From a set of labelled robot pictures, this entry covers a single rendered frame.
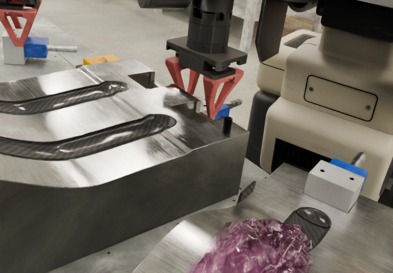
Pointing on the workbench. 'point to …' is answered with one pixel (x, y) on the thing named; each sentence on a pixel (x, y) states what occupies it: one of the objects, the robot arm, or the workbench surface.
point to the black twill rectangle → (246, 192)
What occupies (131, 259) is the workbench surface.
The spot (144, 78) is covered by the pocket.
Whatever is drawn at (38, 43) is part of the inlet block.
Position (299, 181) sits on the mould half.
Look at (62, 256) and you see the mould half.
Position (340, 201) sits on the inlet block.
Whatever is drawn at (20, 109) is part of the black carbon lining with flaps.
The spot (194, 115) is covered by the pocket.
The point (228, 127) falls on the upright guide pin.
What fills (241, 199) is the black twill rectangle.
